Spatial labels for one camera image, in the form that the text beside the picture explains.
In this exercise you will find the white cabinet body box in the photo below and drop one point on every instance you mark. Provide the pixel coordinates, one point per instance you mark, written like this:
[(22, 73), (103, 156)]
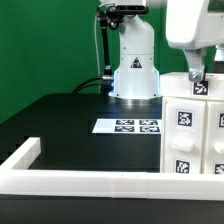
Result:
[(192, 137)]

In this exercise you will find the white U-shaped obstacle fence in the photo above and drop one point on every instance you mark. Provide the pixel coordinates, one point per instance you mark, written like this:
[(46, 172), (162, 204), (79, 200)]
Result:
[(18, 178)]

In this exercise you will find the white cabinet door panel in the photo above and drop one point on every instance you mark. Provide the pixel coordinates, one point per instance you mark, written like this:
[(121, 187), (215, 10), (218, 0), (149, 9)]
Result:
[(182, 135), (214, 146)]

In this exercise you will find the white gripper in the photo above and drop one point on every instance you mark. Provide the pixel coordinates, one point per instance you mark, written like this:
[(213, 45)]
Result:
[(194, 24)]

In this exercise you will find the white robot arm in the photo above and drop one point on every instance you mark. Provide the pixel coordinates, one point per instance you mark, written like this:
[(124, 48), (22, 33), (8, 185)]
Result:
[(136, 77)]

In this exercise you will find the white base tag sheet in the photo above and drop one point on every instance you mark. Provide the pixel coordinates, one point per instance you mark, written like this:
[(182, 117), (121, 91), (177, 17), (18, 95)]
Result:
[(127, 126)]

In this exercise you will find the white cabinet top block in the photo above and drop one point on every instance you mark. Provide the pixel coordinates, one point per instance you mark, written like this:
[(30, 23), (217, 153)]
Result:
[(177, 84)]

